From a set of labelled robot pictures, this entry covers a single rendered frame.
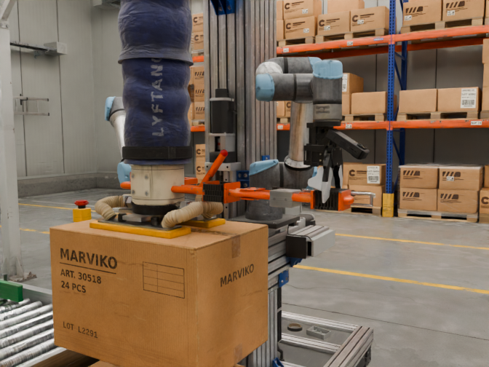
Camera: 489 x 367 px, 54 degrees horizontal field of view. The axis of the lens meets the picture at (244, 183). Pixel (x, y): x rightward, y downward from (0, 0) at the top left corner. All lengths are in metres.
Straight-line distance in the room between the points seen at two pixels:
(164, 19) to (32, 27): 11.61
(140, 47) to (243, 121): 0.75
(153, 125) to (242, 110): 0.71
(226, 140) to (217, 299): 0.87
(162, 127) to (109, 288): 0.51
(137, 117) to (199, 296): 0.57
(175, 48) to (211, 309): 0.78
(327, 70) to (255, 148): 0.94
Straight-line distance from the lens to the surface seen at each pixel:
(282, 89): 1.35
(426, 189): 8.39
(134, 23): 1.54
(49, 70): 13.18
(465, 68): 9.72
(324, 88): 1.26
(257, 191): 1.36
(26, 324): 2.44
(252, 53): 2.15
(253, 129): 2.12
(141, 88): 1.52
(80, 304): 1.66
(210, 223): 1.57
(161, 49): 1.52
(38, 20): 13.24
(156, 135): 1.49
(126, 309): 1.51
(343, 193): 1.26
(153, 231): 1.45
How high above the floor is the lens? 1.36
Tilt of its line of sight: 5 degrees down
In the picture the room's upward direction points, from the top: straight up
